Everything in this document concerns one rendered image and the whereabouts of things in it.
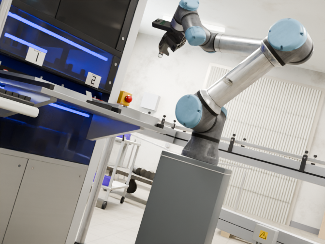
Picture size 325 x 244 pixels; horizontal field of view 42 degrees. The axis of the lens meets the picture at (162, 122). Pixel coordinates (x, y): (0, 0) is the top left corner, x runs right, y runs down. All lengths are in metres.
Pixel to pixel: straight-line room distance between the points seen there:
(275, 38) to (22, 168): 1.22
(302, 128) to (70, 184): 7.53
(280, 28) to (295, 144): 7.86
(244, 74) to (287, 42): 0.18
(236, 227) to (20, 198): 1.22
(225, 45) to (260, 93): 7.73
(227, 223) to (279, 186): 6.69
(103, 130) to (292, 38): 1.05
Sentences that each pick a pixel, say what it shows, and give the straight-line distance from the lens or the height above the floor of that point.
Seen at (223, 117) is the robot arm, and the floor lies 0.98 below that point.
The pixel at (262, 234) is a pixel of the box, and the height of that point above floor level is 0.51.
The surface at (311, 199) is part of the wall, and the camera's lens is 9.34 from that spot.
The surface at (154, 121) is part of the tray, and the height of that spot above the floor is 0.90.
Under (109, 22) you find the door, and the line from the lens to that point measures 2.22.
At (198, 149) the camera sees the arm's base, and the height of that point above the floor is 0.83.
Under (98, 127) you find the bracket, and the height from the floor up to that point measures 0.81.
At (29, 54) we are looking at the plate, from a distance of 1.95.
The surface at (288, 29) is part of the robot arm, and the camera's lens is 1.49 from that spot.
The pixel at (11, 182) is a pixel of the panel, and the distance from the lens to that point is 2.02.
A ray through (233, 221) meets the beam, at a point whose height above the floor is 0.51.
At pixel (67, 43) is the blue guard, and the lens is 2.05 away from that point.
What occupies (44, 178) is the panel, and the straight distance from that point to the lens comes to 2.10.
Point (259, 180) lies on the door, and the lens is 9.26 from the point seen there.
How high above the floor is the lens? 0.80
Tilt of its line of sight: 3 degrees up
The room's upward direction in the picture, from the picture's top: 16 degrees clockwise
